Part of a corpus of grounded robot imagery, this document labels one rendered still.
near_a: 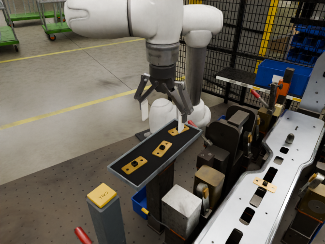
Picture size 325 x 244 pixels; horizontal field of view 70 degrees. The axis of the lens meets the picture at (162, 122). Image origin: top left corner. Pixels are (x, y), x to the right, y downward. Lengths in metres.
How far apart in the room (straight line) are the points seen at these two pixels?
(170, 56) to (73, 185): 0.99
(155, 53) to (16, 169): 2.37
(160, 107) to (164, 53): 0.84
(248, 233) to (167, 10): 0.69
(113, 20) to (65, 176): 1.06
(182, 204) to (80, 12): 0.58
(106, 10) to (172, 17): 0.15
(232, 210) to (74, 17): 0.76
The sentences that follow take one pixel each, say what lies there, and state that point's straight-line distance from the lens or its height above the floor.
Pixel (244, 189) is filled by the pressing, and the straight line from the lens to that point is 0.96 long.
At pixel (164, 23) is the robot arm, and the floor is 1.59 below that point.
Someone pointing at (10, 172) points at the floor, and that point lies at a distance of 2.80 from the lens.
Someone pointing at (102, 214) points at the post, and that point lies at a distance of 0.71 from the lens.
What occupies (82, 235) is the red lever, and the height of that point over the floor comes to 1.13.
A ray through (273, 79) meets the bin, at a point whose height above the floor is 1.09.
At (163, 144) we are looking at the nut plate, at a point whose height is 1.17.
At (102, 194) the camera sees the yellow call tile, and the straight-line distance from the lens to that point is 0.71.
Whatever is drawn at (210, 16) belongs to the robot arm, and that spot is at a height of 1.52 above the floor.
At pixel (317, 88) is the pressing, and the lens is 1.56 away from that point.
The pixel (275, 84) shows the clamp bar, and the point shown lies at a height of 1.21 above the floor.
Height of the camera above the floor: 1.70
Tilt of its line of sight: 34 degrees down
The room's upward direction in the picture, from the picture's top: straight up
